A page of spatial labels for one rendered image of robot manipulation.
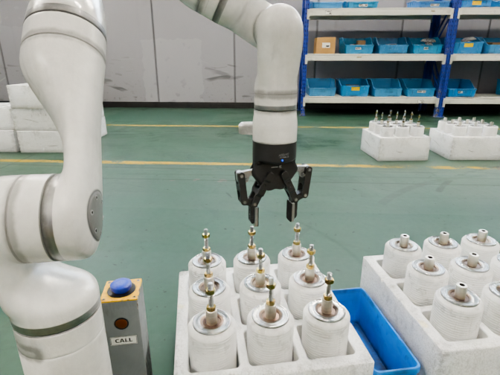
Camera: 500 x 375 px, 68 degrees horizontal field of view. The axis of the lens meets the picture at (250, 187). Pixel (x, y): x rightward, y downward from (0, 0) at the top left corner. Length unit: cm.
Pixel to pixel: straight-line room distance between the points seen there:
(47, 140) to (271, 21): 303
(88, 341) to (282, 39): 46
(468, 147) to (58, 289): 308
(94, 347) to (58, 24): 36
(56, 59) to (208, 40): 549
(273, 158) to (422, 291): 56
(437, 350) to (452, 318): 7
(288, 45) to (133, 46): 568
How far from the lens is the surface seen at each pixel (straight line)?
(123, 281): 79
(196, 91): 598
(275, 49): 58
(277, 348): 79
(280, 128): 59
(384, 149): 298
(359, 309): 118
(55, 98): 45
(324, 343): 81
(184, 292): 99
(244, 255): 99
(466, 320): 94
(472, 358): 96
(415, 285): 102
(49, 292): 46
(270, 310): 77
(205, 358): 78
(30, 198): 41
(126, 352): 84
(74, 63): 47
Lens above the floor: 74
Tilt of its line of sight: 19 degrees down
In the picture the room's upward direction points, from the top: straight up
